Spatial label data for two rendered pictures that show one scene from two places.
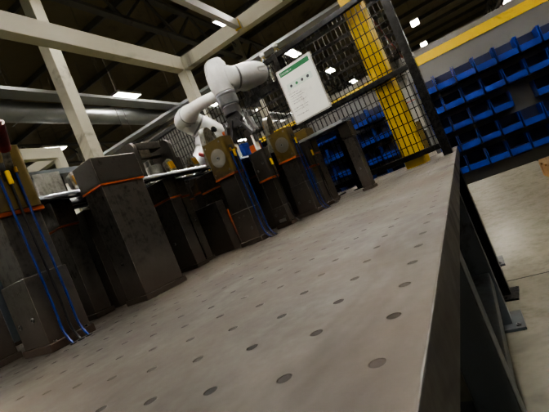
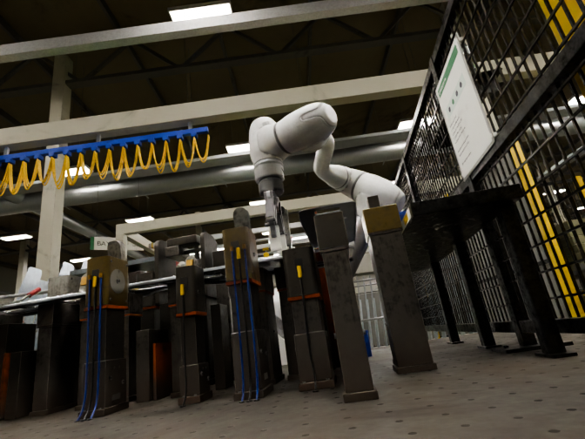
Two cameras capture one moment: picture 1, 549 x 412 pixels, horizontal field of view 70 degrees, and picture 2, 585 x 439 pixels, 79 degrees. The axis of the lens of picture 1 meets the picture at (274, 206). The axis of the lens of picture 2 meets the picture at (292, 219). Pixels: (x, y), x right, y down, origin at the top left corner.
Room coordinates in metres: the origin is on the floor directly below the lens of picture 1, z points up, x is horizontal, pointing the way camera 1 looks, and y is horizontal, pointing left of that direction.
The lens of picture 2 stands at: (1.26, -0.89, 0.80)
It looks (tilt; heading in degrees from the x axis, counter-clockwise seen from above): 18 degrees up; 62
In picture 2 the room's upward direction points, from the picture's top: 8 degrees counter-clockwise
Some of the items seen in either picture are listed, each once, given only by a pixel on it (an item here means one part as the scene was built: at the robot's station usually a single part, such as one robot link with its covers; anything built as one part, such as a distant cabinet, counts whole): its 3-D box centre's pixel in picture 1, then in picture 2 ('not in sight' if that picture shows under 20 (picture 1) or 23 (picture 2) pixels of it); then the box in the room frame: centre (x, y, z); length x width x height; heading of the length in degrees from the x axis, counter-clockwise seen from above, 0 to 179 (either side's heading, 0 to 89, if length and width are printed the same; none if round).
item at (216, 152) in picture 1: (240, 190); (102, 333); (1.24, 0.08, 0.87); 0.12 x 0.07 x 0.35; 56
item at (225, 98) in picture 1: (227, 100); (269, 173); (1.68, 0.01, 1.28); 0.09 x 0.09 x 0.06
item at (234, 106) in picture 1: (234, 116); (272, 196); (1.68, 0.01, 1.21); 0.08 x 0.07 x 0.09; 56
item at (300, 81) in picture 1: (303, 89); (463, 111); (2.08, -0.38, 1.30); 0.23 x 0.02 x 0.31; 56
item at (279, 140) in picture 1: (299, 171); (245, 309); (1.51, -0.14, 0.87); 0.12 x 0.07 x 0.35; 56
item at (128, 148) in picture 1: (164, 205); (190, 307); (1.49, 0.39, 0.95); 0.18 x 0.13 x 0.49; 146
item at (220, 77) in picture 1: (220, 76); (268, 141); (1.68, 0.00, 1.39); 0.13 x 0.11 x 0.16; 119
